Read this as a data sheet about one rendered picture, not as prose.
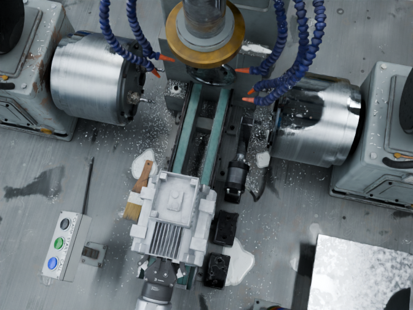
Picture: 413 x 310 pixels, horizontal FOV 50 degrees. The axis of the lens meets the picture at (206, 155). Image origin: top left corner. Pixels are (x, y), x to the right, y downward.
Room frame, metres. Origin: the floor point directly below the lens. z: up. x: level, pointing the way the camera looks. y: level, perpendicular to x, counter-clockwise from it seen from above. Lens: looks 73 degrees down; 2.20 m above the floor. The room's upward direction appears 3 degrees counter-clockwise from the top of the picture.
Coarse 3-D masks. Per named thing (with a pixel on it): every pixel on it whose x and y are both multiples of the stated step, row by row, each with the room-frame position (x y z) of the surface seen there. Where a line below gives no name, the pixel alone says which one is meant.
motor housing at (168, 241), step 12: (144, 204) 0.23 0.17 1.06; (144, 216) 0.20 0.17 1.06; (204, 216) 0.19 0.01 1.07; (156, 228) 0.16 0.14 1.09; (168, 228) 0.16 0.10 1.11; (180, 228) 0.16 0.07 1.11; (192, 228) 0.16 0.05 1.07; (204, 228) 0.16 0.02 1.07; (144, 240) 0.14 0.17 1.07; (156, 240) 0.13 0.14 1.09; (168, 240) 0.13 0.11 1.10; (180, 240) 0.13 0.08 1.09; (156, 252) 0.10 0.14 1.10; (168, 252) 0.10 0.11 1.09; (180, 252) 0.10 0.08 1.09; (192, 252) 0.10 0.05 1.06; (192, 264) 0.07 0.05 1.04
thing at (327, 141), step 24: (288, 96) 0.47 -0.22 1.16; (312, 96) 0.46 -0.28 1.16; (336, 96) 0.46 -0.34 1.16; (360, 96) 0.46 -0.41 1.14; (264, 120) 0.44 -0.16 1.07; (288, 120) 0.41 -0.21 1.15; (312, 120) 0.40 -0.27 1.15; (336, 120) 0.40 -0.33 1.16; (288, 144) 0.36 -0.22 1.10; (312, 144) 0.35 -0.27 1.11; (336, 144) 0.35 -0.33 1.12
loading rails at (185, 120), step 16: (192, 96) 0.60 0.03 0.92; (224, 96) 0.59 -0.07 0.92; (192, 112) 0.54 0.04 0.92; (224, 112) 0.54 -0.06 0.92; (192, 128) 0.50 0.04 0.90; (208, 128) 0.52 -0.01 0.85; (224, 128) 0.48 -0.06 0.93; (176, 144) 0.44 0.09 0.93; (192, 144) 0.48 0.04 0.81; (208, 144) 0.44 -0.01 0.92; (176, 160) 0.39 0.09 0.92; (208, 160) 0.39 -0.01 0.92; (208, 176) 0.34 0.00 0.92; (224, 176) 0.36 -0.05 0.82; (192, 272) 0.06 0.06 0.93; (192, 288) 0.02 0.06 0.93
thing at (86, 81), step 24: (72, 48) 0.64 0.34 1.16; (96, 48) 0.64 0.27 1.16; (72, 72) 0.58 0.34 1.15; (96, 72) 0.57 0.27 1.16; (120, 72) 0.57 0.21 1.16; (144, 72) 0.62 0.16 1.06; (72, 96) 0.53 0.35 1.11; (96, 96) 0.52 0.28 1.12; (120, 96) 0.52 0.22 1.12; (96, 120) 0.49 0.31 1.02; (120, 120) 0.48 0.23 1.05
